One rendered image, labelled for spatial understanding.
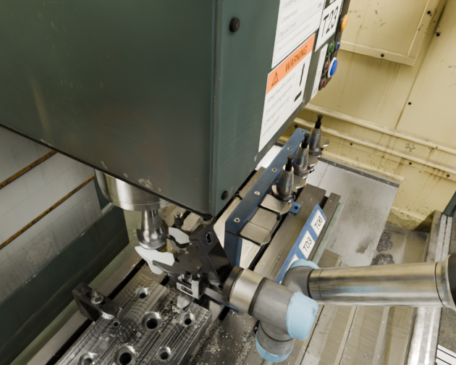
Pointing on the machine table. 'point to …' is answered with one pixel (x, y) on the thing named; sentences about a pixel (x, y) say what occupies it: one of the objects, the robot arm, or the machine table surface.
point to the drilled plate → (138, 311)
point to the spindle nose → (127, 195)
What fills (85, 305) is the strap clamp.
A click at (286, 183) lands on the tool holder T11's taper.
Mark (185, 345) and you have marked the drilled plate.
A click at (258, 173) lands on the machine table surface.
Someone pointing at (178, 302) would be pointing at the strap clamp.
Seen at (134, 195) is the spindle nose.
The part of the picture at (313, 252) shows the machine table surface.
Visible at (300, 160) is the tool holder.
